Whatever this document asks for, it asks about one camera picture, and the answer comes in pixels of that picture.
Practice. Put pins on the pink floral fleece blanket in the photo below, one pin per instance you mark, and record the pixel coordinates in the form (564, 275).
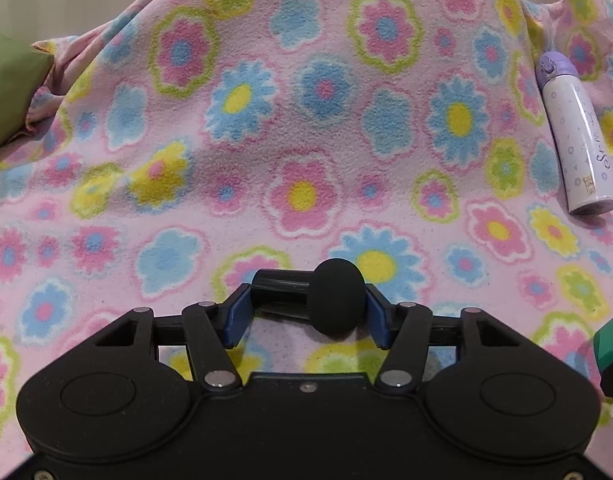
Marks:
(306, 135)

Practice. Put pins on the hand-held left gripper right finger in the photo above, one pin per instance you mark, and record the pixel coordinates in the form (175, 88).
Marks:
(379, 317)

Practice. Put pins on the green printed pillow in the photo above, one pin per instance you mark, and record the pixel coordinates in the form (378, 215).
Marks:
(11, 85)

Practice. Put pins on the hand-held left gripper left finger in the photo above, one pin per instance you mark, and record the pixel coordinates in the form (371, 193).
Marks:
(236, 315)

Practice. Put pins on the purple white thermos bottle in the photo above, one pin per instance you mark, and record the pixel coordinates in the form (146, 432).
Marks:
(581, 150)

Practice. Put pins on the black microphone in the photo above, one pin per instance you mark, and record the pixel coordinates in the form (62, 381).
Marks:
(336, 295)

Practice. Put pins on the green tape roll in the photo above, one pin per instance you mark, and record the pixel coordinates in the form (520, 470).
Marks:
(606, 347)

